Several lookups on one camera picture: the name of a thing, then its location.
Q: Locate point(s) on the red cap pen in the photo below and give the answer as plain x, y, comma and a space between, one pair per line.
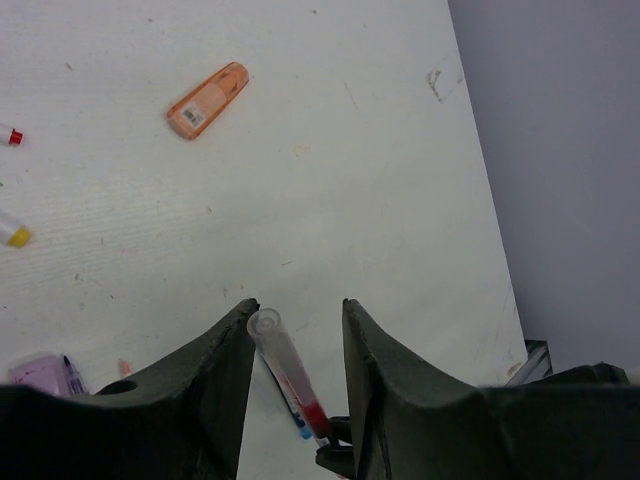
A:
10, 136

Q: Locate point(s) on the white peach marker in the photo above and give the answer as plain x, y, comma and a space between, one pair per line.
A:
124, 369

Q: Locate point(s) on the yellow cap pen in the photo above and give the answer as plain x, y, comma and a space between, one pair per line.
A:
13, 232

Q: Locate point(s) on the purple highlighter cap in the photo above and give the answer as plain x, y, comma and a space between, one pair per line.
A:
53, 374

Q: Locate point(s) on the red gel pen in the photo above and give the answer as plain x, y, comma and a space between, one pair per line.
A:
276, 347

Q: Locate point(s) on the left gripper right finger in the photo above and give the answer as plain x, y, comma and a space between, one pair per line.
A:
410, 420

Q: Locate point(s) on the orange highlighter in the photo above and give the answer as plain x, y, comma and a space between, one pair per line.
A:
194, 113

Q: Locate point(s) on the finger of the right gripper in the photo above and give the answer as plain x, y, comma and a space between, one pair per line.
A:
338, 456

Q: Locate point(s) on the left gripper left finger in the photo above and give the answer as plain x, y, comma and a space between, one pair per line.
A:
181, 417

